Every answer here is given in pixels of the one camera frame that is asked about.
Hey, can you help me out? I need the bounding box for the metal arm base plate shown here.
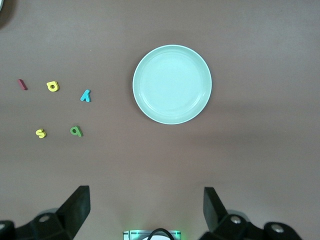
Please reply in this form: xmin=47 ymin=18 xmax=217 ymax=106
xmin=122 ymin=228 xmax=182 ymax=240

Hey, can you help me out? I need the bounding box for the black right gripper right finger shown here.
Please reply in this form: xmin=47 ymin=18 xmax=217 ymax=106
xmin=199 ymin=186 xmax=263 ymax=240

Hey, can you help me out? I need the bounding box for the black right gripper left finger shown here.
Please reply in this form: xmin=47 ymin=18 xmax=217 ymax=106
xmin=14 ymin=185 xmax=91 ymax=240

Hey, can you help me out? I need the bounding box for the green plate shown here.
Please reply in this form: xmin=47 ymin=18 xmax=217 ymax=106
xmin=132 ymin=44 xmax=213 ymax=125

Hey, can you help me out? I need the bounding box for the green foam letter b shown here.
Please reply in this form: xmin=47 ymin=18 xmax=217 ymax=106
xmin=69 ymin=125 xmax=84 ymax=138

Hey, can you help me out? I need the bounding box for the teal foam letter y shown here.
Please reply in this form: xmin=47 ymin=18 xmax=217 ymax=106
xmin=80 ymin=89 xmax=92 ymax=103

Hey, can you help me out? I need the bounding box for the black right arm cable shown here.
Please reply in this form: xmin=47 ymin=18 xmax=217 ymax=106
xmin=142 ymin=227 xmax=174 ymax=240

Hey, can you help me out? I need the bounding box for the yellow letter d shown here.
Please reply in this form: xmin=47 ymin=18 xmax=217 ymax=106
xmin=46 ymin=80 xmax=60 ymax=93

